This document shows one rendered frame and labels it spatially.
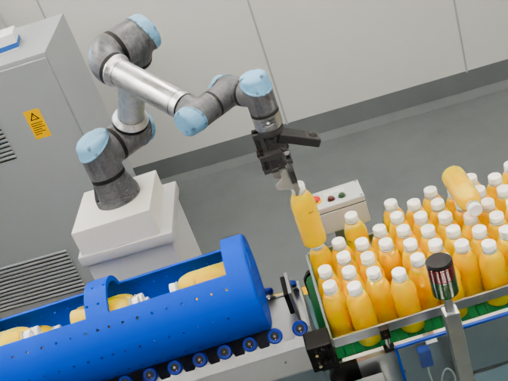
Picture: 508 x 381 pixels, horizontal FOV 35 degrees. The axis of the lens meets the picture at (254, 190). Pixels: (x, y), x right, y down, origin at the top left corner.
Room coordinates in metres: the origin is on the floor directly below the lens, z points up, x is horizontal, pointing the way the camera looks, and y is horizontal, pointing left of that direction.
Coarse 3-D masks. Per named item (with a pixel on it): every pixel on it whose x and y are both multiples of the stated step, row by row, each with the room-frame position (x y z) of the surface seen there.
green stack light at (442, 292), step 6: (456, 276) 1.48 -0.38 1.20; (450, 282) 1.46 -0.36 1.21; (456, 282) 1.47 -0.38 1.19; (432, 288) 1.48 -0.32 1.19; (438, 288) 1.46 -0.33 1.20; (444, 288) 1.46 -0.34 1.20; (450, 288) 1.46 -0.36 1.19; (456, 288) 1.46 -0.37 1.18; (432, 294) 1.49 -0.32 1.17; (438, 294) 1.47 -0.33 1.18; (444, 294) 1.46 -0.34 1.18; (450, 294) 1.45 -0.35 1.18; (456, 294) 1.46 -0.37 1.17
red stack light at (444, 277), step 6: (426, 270) 1.49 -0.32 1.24; (444, 270) 1.46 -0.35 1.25; (450, 270) 1.46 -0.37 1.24; (432, 276) 1.47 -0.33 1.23; (438, 276) 1.46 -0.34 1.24; (444, 276) 1.46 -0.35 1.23; (450, 276) 1.46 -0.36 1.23; (432, 282) 1.47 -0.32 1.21; (438, 282) 1.46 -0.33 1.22; (444, 282) 1.46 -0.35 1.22
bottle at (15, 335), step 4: (4, 332) 1.93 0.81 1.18; (8, 332) 1.92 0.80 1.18; (12, 332) 1.92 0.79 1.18; (16, 332) 1.92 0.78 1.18; (20, 332) 1.93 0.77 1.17; (0, 336) 1.91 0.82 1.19; (4, 336) 1.91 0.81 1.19; (8, 336) 1.90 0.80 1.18; (12, 336) 1.90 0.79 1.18; (16, 336) 1.90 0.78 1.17; (20, 336) 1.91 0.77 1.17; (0, 340) 1.90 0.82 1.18; (4, 340) 1.90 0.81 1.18; (8, 340) 1.89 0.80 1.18; (12, 340) 1.89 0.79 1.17; (16, 340) 1.89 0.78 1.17; (0, 344) 1.89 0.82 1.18; (4, 344) 1.89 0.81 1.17
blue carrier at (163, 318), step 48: (240, 240) 1.89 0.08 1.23; (96, 288) 1.91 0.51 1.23; (144, 288) 2.03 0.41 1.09; (192, 288) 1.80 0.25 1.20; (240, 288) 1.76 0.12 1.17; (48, 336) 1.82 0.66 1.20; (96, 336) 1.79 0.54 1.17; (144, 336) 1.76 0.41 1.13; (192, 336) 1.75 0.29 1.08; (240, 336) 1.77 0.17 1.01
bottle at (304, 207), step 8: (304, 192) 1.87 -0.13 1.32; (296, 200) 1.87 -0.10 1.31; (304, 200) 1.86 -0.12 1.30; (312, 200) 1.87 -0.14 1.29; (296, 208) 1.86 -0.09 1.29; (304, 208) 1.85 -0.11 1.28; (312, 208) 1.86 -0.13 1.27; (296, 216) 1.87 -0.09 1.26; (304, 216) 1.85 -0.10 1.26; (312, 216) 1.85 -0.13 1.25; (320, 216) 1.88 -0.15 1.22; (296, 224) 1.88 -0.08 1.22; (304, 224) 1.86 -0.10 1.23; (312, 224) 1.85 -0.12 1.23; (320, 224) 1.86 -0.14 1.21; (304, 232) 1.86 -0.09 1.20; (312, 232) 1.85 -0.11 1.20; (320, 232) 1.86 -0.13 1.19; (304, 240) 1.87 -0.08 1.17; (312, 240) 1.85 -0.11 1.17; (320, 240) 1.85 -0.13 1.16
